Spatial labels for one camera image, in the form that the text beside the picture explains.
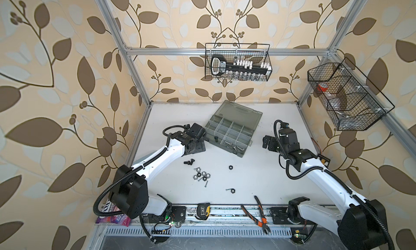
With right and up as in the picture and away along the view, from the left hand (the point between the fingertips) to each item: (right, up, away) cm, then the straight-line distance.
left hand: (196, 146), depth 84 cm
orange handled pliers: (+32, -32, -13) cm, 47 cm away
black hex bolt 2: (+11, +2, +15) cm, 19 cm away
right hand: (+40, +3, 0) cm, 40 cm away
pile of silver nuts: (+4, -16, +2) cm, 16 cm away
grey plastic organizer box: (+20, +9, +18) cm, 29 cm away
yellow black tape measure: (+4, -28, -11) cm, 30 cm away
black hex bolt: (-5, -10, +7) cm, 13 cm away
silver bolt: (+25, -3, +11) cm, 28 cm away
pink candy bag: (-32, -30, -13) cm, 46 cm away
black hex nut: (+19, -12, +5) cm, 23 cm away
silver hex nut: (+19, -22, -2) cm, 30 cm away
